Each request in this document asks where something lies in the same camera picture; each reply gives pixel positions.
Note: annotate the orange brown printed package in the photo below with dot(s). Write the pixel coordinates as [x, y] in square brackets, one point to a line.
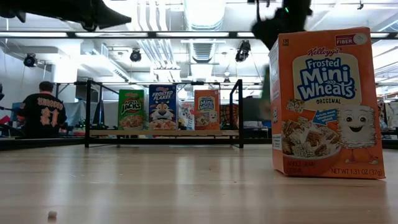
[225, 116]

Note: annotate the white round ceiling duct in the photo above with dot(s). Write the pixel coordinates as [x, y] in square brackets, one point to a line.
[203, 14]

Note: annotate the person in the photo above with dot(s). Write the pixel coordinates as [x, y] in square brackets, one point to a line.
[43, 115]

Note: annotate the blue Frosted Flakes cereal box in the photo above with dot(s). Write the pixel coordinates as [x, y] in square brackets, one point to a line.
[162, 109]

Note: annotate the grey tarp cover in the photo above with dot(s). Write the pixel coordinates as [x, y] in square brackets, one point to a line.
[74, 112]

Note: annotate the black ceiling spotlight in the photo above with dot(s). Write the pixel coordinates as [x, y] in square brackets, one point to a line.
[135, 55]
[30, 60]
[243, 50]

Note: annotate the dark background monitor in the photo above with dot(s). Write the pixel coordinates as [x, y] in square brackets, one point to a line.
[253, 109]

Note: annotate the black aluminium table frame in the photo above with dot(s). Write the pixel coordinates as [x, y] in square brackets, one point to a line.
[46, 143]

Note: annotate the black overhead beam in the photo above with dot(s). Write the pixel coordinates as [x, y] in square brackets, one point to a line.
[186, 34]

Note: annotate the orange Mini Wheats cereal box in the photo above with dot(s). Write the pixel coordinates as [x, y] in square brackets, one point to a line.
[206, 109]
[326, 124]

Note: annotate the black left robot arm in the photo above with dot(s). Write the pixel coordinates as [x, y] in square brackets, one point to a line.
[9, 6]

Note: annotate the wooden shelf with black frame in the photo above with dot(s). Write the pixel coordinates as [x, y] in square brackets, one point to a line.
[155, 132]

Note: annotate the small white crumb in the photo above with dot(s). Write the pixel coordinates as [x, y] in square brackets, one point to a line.
[52, 214]

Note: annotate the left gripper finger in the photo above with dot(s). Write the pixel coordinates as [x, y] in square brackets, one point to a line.
[105, 9]
[107, 22]

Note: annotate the white cartoon printed package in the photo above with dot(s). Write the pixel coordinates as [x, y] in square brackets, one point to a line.
[186, 116]

